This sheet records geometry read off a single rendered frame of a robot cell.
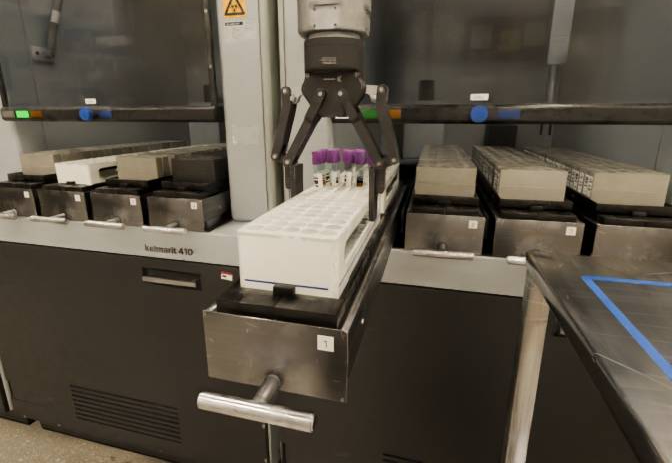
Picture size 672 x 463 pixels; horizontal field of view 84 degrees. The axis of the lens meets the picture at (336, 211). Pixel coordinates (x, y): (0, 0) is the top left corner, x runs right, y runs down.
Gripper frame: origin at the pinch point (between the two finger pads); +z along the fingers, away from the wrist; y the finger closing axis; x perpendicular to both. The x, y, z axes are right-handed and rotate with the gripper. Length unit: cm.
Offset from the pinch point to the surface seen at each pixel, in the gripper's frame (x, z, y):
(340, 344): -21.9, 7.1, 6.3
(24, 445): 18, 86, -103
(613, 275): -7.2, 4.4, 31.3
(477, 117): 23.5, -11.0, 19.9
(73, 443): 22, 86, -89
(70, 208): 18, 10, -68
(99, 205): 18, 9, -60
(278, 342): -21.9, 7.8, 0.7
